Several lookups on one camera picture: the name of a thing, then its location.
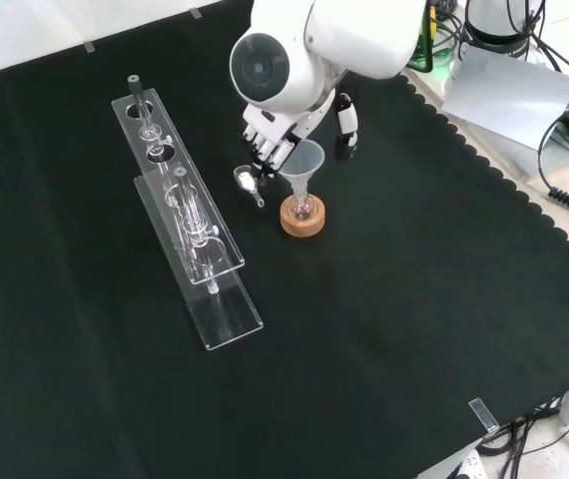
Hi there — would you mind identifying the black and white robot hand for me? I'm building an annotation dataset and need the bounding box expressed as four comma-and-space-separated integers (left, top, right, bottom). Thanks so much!
240, 88, 361, 180

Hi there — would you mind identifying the translucent plastic funnel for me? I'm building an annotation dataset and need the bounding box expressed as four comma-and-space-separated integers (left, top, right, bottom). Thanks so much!
278, 139, 326, 202

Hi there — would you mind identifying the glass weighing funnel with powder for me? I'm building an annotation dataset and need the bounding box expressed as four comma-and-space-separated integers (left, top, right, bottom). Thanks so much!
233, 165, 267, 209

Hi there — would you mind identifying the glass round-bottom flask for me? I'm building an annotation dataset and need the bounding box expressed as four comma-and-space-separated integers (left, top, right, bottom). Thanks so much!
286, 191, 316, 223

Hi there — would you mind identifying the clear acrylic funnel stand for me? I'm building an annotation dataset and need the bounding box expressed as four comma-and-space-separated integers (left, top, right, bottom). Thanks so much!
110, 74, 266, 352

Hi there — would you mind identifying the black cloth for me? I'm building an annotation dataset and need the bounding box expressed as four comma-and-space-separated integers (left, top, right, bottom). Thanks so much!
0, 0, 569, 479

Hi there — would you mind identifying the clear tape strip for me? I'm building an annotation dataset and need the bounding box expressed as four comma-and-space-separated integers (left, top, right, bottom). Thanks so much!
467, 397, 500, 434

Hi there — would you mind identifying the white power strip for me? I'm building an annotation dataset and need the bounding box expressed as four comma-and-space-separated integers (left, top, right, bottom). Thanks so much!
449, 448, 486, 479

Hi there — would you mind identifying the cork ring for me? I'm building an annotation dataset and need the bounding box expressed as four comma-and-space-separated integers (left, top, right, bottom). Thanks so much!
279, 193, 327, 239

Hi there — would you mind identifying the green cable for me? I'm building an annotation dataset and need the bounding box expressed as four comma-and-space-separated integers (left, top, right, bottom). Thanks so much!
407, 0, 460, 74

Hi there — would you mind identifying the black cable bundle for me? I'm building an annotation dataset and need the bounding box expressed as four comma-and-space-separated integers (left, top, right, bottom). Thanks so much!
477, 382, 569, 479

